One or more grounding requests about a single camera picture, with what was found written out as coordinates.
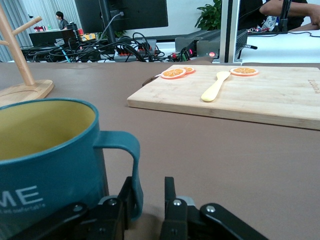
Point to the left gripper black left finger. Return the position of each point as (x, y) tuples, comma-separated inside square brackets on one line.
[(112, 217)]

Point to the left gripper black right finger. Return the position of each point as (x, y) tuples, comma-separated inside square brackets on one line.
[(175, 217)]

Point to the teal cup yellow inside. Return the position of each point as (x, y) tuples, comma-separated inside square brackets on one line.
[(50, 175)]

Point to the wooden mug rack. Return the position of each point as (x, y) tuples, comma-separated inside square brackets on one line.
[(22, 70)]

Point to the yellow plastic fork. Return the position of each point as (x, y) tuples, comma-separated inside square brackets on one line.
[(212, 92)]

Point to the orange slice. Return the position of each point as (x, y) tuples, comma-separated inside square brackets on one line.
[(190, 70), (244, 71), (173, 73)]

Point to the grey power strip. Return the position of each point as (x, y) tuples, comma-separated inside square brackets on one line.
[(152, 47)]

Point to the black finned power supply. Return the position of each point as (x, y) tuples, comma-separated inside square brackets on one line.
[(205, 41)]

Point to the person in dark shirt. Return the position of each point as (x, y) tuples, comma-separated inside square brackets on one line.
[(62, 22)]

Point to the green potted plant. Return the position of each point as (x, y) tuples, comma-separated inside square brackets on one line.
[(210, 17)]

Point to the black computer monitor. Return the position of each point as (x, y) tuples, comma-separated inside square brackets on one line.
[(137, 12)]

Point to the white printed mug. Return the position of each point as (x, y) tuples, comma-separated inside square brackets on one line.
[(268, 23)]

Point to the seated person dark sleeve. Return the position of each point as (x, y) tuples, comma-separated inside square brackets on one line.
[(300, 10)]

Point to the aluminium camera post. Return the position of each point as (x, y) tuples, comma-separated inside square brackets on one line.
[(231, 30)]

